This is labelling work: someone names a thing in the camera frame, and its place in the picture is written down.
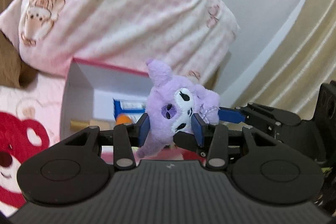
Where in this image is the orange makeup sponge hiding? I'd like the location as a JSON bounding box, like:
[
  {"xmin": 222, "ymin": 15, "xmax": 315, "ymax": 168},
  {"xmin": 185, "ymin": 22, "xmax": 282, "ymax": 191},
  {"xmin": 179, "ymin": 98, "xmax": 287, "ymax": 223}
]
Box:
[{"xmin": 116, "ymin": 113, "xmax": 133, "ymax": 125}]

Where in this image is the blue wet wipes pack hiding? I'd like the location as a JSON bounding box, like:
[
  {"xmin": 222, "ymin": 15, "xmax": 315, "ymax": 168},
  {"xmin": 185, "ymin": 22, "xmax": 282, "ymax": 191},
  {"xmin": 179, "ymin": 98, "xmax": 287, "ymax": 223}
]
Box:
[{"xmin": 113, "ymin": 99, "xmax": 146, "ymax": 122}]

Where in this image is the purple plush toy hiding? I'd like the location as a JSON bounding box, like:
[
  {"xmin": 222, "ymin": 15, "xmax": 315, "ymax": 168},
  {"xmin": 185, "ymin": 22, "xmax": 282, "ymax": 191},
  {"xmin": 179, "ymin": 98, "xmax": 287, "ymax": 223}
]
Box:
[{"xmin": 137, "ymin": 59, "xmax": 220, "ymax": 159}]

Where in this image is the beige gold foundation bottle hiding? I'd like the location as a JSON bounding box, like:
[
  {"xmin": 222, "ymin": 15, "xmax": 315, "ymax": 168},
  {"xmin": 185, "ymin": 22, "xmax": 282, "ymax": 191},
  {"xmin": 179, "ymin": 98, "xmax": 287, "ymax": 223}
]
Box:
[{"xmin": 70, "ymin": 119, "xmax": 115, "ymax": 132}]

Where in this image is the pink storage box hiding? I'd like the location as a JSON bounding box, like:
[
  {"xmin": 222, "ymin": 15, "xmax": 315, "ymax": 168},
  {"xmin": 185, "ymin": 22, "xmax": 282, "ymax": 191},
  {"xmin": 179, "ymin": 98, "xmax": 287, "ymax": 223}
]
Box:
[{"xmin": 60, "ymin": 58, "xmax": 152, "ymax": 140}]

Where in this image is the beige curtain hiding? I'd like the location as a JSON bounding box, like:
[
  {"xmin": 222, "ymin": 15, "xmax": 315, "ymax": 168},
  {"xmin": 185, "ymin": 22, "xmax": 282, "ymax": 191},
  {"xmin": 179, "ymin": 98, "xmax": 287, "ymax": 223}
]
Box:
[{"xmin": 234, "ymin": 0, "xmax": 335, "ymax": 119}]

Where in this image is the pink cartoon pillow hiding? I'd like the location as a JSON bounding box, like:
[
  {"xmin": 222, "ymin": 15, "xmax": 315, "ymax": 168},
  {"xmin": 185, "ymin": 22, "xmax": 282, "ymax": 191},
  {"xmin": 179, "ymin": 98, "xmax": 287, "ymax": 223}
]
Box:
[{"xmin": 0, "ymin": 0, "xmax": 241, "ymax": 88}]

